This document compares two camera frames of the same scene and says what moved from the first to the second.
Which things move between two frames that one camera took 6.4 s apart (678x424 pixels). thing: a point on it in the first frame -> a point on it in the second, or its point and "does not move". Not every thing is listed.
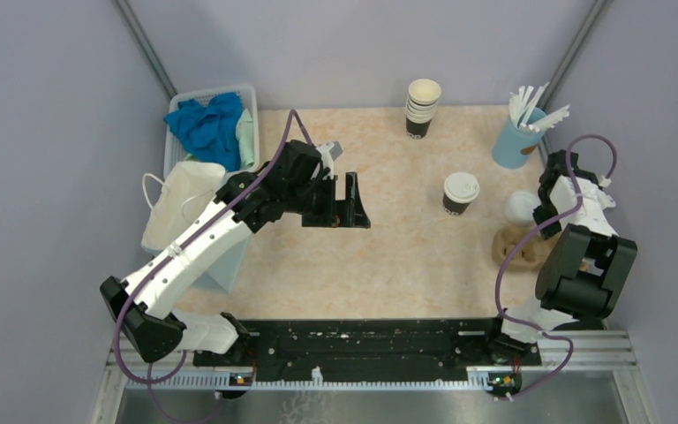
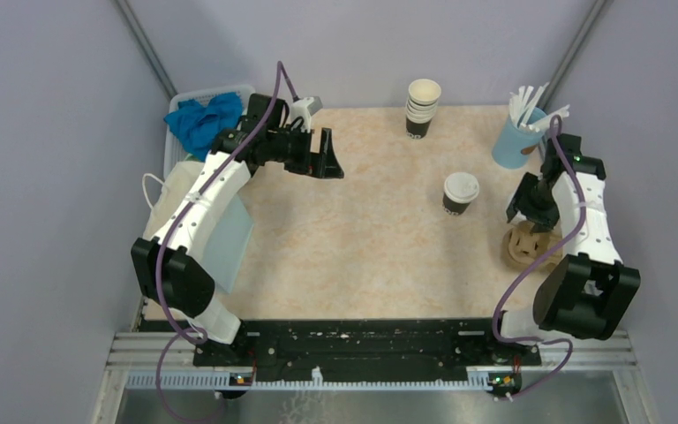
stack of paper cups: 423,94 does not move
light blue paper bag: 187,188 does not move
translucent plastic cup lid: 461,187 does not move
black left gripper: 355,215 -> 327,166
